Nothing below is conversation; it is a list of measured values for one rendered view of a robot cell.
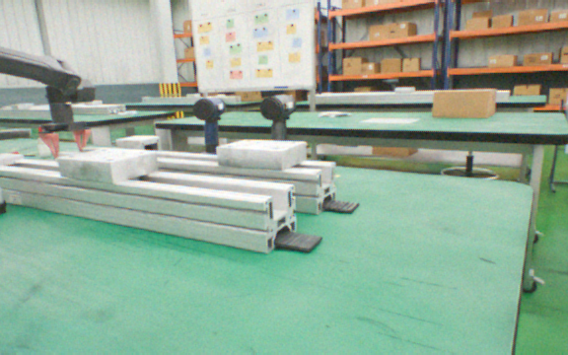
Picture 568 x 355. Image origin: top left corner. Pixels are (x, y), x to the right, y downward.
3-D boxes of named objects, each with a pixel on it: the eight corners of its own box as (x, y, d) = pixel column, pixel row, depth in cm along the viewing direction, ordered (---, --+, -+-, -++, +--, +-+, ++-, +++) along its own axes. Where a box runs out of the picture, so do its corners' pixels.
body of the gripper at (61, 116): (88, 126, 118) (83, 102, 116) (53, 131, 109) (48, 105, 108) (74, 126, 121) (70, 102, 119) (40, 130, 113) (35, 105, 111)
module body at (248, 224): (-11, 199, 97) (-19, 166, 95) (31, 189, 105) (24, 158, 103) (266, 254, 59) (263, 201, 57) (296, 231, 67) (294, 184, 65)
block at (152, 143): (113, 170, 125) (109, 140, 122) (140, 163, 135) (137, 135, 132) (137, 172, 121) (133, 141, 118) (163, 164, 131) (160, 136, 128)
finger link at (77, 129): (96, 152, 121) (90, 122, 118) (73, 157, 115) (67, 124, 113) (82, 151, 124) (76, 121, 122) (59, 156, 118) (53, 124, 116)
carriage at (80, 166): (62, 189, 80) (56, 157, 78) (108, 177, 89) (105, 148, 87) (115, 197, 72) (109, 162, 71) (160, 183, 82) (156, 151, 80)
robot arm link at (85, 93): (50, 58, 107) (68, 80, 106) (90, 58, 117) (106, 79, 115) (40, 91, 114) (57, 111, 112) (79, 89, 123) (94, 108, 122)
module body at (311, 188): (63, 181, 113) (57, 152, 111) (95, 174, 121) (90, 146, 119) (317, 215, 75) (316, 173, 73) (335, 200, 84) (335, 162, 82)
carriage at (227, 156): (218, 177, 84) (216, 147, 82) (247, 167, 93) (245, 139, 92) (283, 183, 77) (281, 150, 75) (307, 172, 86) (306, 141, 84)
